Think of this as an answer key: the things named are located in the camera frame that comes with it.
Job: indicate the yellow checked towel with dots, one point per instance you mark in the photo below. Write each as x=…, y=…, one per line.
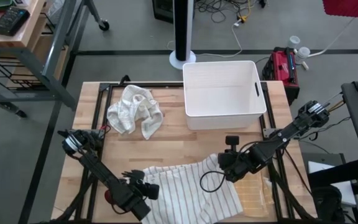
x=253, y=199

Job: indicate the red black tool bag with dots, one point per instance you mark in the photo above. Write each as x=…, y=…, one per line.
x=280, y=68

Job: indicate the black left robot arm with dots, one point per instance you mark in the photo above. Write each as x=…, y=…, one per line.
x=98, y=169

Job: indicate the black equipment box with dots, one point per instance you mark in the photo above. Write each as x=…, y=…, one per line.
x=163, y=11

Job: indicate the white perforated plastic basket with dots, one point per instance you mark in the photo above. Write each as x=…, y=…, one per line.
x=222, y=90

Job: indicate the black caster wheel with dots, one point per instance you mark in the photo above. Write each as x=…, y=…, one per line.
x=104, y=25

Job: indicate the red apple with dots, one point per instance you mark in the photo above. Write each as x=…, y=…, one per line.
x=107, y=196

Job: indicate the white board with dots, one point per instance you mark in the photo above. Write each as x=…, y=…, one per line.
x=319, y=168

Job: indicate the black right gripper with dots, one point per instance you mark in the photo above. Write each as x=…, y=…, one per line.
x=235, y=165

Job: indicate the black aluminium table frame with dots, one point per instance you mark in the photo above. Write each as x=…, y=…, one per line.
x=163, y=84

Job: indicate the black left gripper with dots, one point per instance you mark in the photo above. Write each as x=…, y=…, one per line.
x=135, y=199

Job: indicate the white pink-striped towel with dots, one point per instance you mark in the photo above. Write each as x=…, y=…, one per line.
x=182, y=199

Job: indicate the green box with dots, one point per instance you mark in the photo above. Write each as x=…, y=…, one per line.
x=2, y=3

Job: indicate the red foam panel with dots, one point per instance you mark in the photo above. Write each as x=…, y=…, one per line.
x=350, y=7

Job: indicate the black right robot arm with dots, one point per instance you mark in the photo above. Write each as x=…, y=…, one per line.
x=278, y=137

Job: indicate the white plastic jar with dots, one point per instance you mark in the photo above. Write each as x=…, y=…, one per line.
x=294, y=41
x=302, y=54

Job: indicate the orange power plug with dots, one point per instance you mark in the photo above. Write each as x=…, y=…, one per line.
x=242, y=19

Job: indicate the black keypad device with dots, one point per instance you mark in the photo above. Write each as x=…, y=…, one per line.
x=11, y=20

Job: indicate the crumpled white towel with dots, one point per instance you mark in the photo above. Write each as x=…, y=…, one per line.
x=132, y=109

